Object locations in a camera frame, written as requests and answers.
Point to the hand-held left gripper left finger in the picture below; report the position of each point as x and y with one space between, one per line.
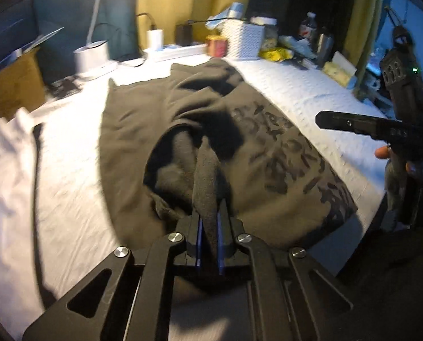
198 241

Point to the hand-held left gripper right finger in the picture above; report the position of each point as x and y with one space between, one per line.
220 245

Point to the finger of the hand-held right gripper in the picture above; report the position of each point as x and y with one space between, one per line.
353 122

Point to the dark olive sweatshirt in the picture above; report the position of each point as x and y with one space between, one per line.
133 149

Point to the person's right hand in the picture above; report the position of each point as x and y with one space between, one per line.
381 152

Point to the yellow tissue box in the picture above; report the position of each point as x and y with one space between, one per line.
336 73

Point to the steel thermos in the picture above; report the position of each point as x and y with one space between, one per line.
325 48

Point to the yellow curtain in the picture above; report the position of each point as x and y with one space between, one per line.
366 14
183 0

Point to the crumpled plastic bag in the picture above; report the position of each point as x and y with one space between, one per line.
295 44

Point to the yellow snack packet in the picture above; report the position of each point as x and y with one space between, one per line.
275 55

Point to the plastic water bottle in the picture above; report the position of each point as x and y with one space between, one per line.
308 28

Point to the clear jar white lid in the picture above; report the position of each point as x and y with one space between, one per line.
271 35

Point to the white perforated basket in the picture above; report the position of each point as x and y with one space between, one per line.
243 41

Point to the red candle jar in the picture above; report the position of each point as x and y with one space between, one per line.
217 48

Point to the person's dark clothing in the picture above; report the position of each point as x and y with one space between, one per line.
392 284

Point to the crumpled white tissue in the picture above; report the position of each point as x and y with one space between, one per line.
217 21

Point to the white power strip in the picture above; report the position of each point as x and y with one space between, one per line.
179 51

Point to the black charger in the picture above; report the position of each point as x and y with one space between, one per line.
183 35

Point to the white charger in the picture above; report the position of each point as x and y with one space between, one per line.
154 41

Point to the white cloth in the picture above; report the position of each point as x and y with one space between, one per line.
9 156

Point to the white desk lamp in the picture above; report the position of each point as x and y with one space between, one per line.
90 58

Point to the cardboard box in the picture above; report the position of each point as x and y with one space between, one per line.
12 85

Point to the teal curtain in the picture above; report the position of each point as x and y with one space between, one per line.
73 3

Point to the grey tablet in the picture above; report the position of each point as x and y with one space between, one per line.
9 32

